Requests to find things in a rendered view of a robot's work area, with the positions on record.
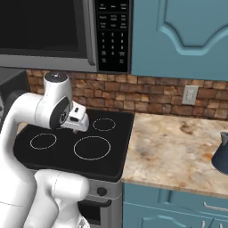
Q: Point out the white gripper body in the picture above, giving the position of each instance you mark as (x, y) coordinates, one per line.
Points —
(77, 124)

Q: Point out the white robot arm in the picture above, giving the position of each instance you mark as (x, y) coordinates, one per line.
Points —
(17, 124)

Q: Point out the black hob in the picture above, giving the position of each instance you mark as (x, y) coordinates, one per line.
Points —
(112, 148)

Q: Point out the black oven knob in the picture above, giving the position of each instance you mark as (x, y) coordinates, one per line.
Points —
(101, 191)

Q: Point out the dark grey appliance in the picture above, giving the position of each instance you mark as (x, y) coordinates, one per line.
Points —
(12, 86)

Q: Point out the black and steel microwave oven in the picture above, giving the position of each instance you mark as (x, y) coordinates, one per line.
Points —
(114, 35)

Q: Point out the blue drawer front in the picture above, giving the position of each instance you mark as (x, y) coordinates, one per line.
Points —
(148, 196)

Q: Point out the microwave oven door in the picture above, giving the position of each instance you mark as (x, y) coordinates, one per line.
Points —
(38, 26)

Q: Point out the blue base cupboard door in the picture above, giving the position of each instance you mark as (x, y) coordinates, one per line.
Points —
(154, 218)

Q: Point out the dark blue kettle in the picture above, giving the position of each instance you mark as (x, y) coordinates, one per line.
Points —
(221, 158)

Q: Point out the grey wall socket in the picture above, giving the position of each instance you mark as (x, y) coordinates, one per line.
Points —
(190, 95)

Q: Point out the blue wall cupboard door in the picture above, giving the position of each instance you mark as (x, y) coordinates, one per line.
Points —
(184, 35)

